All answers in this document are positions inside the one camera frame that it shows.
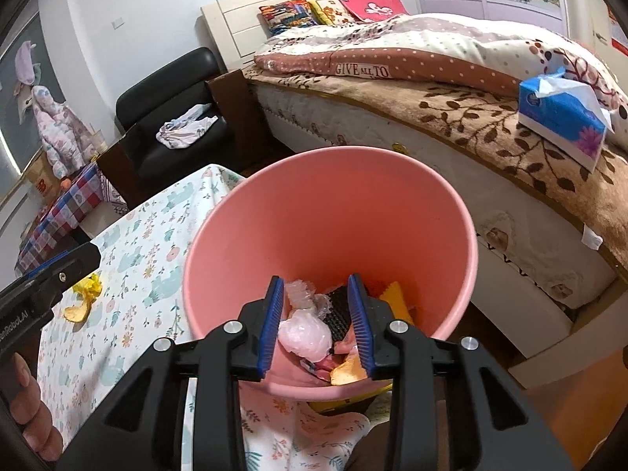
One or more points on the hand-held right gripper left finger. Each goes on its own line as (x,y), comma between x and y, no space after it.
(272,324)

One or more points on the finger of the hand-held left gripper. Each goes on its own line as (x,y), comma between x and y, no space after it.
(73,262)

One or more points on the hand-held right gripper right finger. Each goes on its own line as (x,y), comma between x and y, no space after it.
(360,324)

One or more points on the black foam net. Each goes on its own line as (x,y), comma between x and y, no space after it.
(338,314)

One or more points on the pink plastic bag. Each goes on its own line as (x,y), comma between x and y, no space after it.
(304,336)

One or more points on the yellow foam net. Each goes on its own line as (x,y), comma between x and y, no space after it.
(396,301)

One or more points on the clear plastic wrap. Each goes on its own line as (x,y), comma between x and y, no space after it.
(306,297)

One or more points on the pink plastic bin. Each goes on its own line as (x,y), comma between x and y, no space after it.
(333,216)

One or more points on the person's left hand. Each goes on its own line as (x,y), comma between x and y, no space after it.
(34,412)

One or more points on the yellow plastic wrapper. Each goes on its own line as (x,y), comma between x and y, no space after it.
(88,287)

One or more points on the white cabinet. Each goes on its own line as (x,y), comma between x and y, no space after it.
(98,218)

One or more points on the checkered tablecloth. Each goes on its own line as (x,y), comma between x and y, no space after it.
(68,206)

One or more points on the floral tablecloth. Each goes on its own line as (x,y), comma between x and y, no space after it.
(142,255)

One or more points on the small orange fruit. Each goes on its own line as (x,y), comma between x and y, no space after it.
(65,185)

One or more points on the brown paper bag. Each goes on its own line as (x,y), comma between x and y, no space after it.
(41,179)

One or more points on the dark wooden side panel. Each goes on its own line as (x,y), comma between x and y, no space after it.
(117,167)

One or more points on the plastic cup with straw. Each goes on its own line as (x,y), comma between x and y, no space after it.
(99,143)

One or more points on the pink padded jacket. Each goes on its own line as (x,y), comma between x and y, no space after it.
(61,127)

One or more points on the dark window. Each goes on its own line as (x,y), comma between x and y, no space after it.
(14,122)

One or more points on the pale patterned cloth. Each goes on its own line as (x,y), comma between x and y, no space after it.
(186,127)

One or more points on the black leather armchair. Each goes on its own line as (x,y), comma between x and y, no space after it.
(162,88)

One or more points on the white quilted mattress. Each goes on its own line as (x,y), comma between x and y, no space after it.
(343,122)

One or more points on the purple hat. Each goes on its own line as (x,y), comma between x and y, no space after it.
(27,61)

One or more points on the dark wooden nightstand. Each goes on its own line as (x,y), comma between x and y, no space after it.
(235,108)

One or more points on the brown leaf-patterned blanket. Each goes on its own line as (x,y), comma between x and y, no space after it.
(471,122)

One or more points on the white paper tag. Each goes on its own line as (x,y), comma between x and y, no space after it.
(592,239)

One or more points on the pink dotted quilt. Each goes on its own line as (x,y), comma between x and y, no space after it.
(431,44)

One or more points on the white bed headboard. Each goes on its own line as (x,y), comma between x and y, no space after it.
(230,19)

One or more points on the blue tissue pack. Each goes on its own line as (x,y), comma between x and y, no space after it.
(564,117)

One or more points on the colourful patchwork pillow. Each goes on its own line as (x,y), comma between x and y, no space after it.
(287,17)

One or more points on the yellow floral pillow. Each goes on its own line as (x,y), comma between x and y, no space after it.
(333,10)

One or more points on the white wall socket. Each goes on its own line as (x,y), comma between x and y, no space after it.
(118,23)

